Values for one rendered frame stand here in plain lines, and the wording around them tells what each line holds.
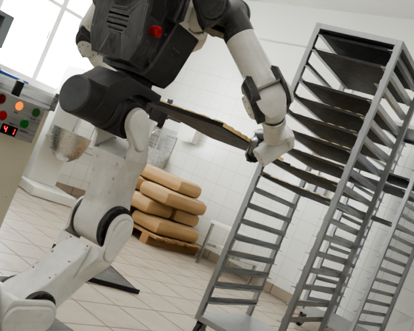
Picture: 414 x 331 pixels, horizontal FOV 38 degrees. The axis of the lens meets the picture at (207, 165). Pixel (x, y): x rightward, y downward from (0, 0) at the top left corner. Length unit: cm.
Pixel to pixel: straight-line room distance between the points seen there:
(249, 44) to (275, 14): 548
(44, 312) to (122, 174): 46
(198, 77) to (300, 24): 147
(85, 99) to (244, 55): 45
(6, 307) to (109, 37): 79
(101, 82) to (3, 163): 70
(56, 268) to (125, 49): 67
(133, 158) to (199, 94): 556
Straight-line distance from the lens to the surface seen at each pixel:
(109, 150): 186
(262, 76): 163
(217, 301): 330
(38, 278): 183
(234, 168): 663
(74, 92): 168
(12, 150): 228
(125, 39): 171
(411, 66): 336
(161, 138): 750
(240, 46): 167
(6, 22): 299
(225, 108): 699
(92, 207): 188
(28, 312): 174
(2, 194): 233
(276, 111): 166
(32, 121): 226
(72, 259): 185
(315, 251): 297
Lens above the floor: 84
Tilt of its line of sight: 1 degrees up
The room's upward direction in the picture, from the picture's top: 23 degrees clockwise
